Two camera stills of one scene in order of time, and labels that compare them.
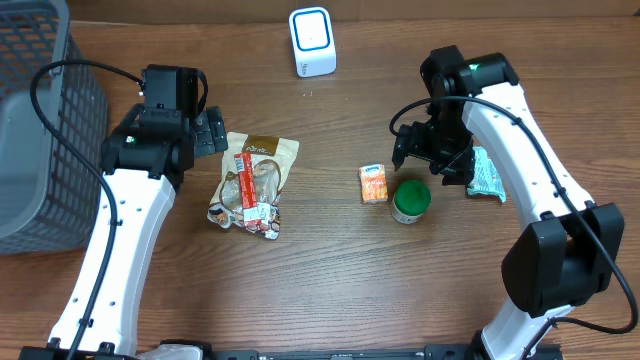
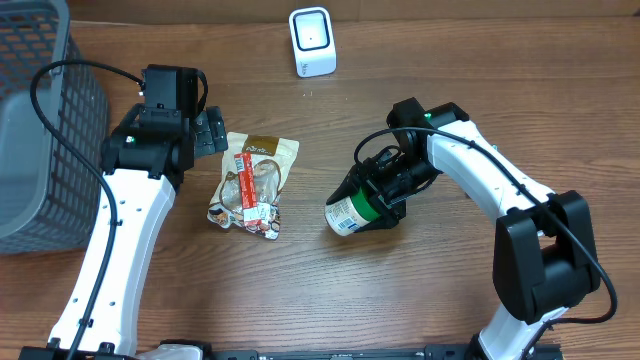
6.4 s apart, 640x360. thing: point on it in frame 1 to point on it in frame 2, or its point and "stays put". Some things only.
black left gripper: [208, 131] stays put
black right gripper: [417, 145] to [377, 189]
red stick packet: [254, 213] stays put
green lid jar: [412, 198] to [344, 216]
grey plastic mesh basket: [48, 200] stays put
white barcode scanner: [313, 41] stays put
